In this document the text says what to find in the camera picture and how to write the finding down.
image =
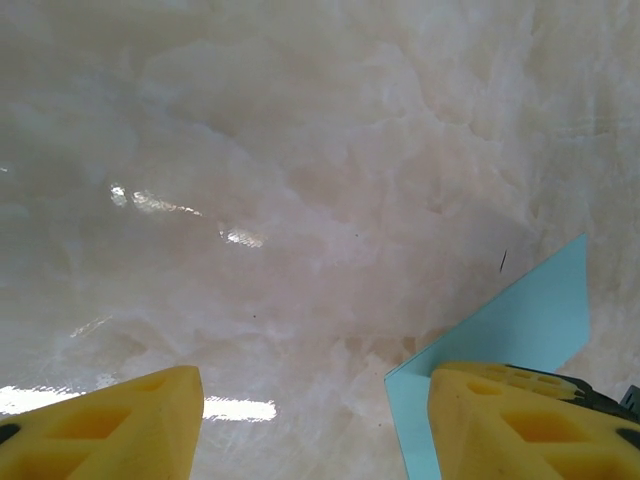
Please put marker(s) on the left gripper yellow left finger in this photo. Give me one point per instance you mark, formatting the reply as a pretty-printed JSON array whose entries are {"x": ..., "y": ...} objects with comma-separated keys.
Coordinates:
[{"x": 100, "y": 430}]

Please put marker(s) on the light blue paper sheet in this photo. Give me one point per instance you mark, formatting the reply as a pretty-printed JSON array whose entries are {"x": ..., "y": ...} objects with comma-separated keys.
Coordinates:
[{"x": 525, "y": 320}]

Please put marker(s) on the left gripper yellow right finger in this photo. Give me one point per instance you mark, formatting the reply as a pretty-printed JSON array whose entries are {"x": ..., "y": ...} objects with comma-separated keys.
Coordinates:
[{"x": 525, "y": 430}]

